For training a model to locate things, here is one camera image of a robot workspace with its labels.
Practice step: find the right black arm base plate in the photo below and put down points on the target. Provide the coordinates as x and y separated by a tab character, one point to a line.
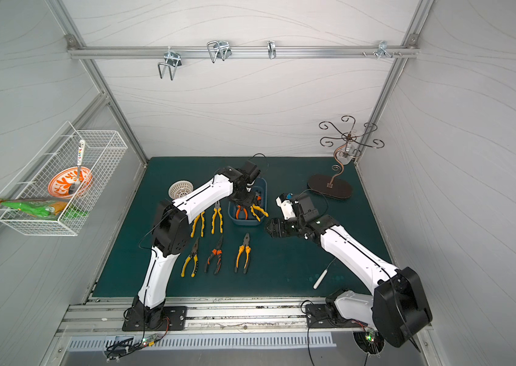
322	316

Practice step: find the white vented cable duct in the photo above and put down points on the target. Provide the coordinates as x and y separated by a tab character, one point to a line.
181	341

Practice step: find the small metal hook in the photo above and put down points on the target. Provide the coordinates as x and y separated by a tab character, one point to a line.
271	47

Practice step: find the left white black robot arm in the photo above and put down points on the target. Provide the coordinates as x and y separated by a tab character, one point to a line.
171	234

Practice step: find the yellow pliers in box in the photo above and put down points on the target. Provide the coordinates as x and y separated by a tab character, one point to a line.
258	213

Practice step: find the orange black pliers in box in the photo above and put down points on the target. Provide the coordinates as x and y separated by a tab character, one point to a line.
241	213

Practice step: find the white wire wall basket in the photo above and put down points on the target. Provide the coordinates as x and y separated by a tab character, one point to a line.
103	152

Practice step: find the white handled spoon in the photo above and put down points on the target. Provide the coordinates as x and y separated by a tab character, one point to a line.
77	180

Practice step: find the right metal bracket hook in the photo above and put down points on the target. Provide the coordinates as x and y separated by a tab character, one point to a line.
384	51

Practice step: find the white handled small tool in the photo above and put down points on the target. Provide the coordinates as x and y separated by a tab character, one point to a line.
323	275

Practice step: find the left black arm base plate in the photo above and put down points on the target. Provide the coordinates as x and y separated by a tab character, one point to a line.
166	319

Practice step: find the blue plastic storage box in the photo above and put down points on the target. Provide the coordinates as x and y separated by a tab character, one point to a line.
260	187

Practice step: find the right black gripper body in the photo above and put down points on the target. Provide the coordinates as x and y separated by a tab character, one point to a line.
285	226

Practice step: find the loop metal hook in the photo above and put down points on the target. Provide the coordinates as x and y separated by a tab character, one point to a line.
219	50

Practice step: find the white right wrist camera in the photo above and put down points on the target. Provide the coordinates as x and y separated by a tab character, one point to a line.
284	201

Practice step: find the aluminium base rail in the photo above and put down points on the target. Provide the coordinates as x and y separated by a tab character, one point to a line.
105	315

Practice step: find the white round strainer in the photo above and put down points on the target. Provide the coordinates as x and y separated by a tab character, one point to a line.
180	189

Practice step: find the orange yellow combination pliers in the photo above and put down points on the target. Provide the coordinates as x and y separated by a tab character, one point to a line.
243	256

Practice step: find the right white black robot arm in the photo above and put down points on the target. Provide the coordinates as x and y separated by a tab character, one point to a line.
396	308

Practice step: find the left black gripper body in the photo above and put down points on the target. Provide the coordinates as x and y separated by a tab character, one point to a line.
244	197

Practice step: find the brown metal jewelry stand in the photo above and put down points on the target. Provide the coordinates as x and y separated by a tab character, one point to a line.
349	147

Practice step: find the green snack packet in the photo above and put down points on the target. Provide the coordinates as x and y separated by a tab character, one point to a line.
45	209

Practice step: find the double prong metal hook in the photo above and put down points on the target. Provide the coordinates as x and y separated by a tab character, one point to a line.
172	61

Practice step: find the orange white patterned bowl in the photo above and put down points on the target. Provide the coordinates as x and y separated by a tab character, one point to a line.
59	185

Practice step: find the aluminium cross rail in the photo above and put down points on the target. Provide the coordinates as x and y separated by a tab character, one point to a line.
238	52

